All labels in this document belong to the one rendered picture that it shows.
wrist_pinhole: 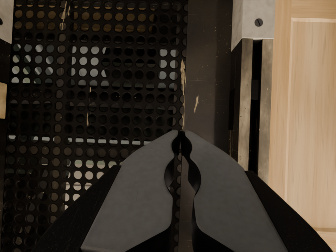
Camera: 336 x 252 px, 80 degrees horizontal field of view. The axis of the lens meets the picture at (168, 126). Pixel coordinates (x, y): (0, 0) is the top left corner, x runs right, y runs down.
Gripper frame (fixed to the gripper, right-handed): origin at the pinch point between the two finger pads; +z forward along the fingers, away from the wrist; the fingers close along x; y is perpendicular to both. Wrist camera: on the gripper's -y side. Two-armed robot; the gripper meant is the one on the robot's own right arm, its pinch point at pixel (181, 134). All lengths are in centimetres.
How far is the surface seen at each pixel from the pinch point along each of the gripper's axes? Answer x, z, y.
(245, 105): 12.7, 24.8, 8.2
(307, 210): 28.5, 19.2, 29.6
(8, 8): -38, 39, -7
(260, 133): 15.8, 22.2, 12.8
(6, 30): -38, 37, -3
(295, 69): 25.1, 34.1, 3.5
